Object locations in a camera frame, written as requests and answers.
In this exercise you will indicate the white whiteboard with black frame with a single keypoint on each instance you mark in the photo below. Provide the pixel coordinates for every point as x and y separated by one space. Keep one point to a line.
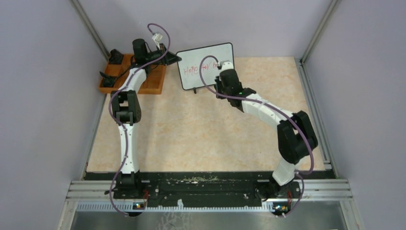
205 59

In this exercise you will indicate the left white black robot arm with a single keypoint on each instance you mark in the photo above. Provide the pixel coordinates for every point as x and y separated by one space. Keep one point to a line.
125 109

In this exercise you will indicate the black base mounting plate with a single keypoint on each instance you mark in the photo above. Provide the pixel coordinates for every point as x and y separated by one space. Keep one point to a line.
143 199

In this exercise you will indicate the aluminium frame rail front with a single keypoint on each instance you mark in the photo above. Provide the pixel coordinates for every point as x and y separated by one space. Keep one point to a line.
313 189

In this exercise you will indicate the orange wooden compartment tray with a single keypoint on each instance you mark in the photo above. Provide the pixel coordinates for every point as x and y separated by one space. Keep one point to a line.
152 85

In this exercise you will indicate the rolled dark tie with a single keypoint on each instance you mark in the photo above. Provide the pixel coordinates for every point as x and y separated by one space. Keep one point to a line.
107 80
116 57

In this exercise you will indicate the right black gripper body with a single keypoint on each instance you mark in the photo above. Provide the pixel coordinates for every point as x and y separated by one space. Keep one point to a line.
219 86

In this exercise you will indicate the white slotted cable duct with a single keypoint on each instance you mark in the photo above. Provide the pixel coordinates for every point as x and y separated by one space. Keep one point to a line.
104 206

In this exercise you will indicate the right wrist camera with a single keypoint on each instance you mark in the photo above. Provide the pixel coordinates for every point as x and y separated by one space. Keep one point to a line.
225 65

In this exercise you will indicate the rolled dark tie front left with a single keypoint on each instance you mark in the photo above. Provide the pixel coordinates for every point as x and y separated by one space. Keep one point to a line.
107 80

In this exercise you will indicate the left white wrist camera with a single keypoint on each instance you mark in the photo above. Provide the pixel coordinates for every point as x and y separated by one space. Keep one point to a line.
157 37

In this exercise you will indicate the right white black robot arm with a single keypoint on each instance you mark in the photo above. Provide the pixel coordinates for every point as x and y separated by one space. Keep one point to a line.
295 135

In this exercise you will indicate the rolled dark tie back left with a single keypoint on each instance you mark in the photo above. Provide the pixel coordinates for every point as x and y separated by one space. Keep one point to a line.
116 57

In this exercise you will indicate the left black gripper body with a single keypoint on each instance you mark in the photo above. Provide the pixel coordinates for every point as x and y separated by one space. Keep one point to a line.
154 55

